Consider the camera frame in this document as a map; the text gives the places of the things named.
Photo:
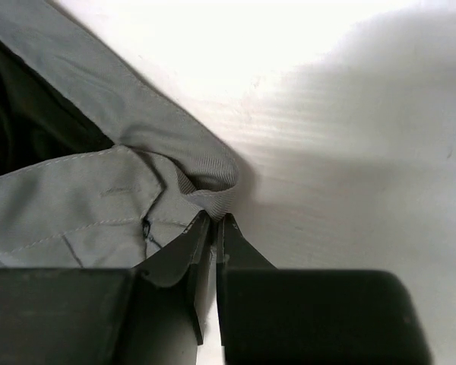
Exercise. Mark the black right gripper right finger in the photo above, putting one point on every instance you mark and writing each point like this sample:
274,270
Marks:
271,315

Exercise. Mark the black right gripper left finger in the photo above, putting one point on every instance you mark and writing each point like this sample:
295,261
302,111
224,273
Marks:
150,314

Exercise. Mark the grey pleated skirt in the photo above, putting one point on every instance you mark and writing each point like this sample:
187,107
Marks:
97,168

